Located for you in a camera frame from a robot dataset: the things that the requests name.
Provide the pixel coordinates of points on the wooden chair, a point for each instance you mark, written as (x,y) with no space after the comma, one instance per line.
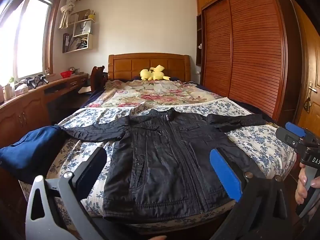
(96,77)

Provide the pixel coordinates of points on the black devices on desk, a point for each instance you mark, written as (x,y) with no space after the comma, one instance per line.
(37,81)

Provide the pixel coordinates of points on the wooden desk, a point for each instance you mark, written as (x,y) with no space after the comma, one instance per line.
(30,110)

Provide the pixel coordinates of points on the small yellow figure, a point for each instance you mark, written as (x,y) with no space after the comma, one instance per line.
(91,15)

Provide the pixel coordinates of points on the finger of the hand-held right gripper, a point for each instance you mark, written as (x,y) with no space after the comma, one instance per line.
(287,136)
(296,129)

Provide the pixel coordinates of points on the white wall shelf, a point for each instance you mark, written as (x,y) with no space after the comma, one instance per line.
(90,41)

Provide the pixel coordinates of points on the wooden headboard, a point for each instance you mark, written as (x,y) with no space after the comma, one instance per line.
(130,66)

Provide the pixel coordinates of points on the hanging door ornament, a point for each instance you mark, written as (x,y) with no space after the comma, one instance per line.
(307,105)

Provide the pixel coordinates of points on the window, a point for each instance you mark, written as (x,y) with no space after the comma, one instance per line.
(30,37)

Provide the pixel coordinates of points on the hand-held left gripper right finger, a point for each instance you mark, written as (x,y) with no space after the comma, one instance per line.
(225,175)

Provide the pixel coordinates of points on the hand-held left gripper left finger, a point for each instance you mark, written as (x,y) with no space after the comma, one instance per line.
(91,170)

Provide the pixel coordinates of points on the red bowl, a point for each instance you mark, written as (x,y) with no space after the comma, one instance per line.
(66,74)

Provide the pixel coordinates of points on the yellow plush toy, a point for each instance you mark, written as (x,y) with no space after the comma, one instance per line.
(152,73)

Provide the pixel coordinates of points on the navy blue cloth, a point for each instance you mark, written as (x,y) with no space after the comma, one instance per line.
(27,150)

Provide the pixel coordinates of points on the white paper bag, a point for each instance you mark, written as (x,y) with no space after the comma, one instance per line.
(83,28)

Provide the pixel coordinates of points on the dark blue under sheet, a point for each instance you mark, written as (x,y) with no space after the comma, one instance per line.
(217,91)

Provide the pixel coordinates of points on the white tissue box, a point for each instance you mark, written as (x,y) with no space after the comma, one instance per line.
(21,90)

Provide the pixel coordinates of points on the tied cream curtain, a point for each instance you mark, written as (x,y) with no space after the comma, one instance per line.
(68,7)

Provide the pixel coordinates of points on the blue floral bed sheet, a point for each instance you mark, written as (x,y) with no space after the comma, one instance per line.
(255,145)

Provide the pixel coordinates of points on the pink floral quilt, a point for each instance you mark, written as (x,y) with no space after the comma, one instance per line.
(155,93)

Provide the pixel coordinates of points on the wooden louvred wardrobe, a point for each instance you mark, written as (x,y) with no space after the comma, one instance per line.
(250,55)

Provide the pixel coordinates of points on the wooden door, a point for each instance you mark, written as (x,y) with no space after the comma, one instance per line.
(311,60)

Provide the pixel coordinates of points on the person's right hand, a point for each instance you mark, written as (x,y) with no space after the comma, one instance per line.
(300,190)

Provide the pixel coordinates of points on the black jacket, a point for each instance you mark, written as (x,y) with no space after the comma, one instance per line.
(162,167)

